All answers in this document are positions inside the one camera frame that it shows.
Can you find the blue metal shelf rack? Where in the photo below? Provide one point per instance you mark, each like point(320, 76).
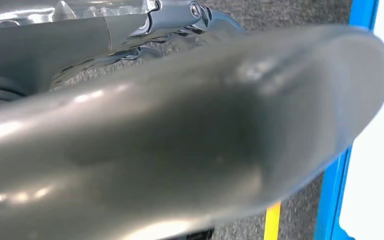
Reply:
point(361, 13)

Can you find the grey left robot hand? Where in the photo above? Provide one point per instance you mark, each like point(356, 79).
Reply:
point(145, 149)

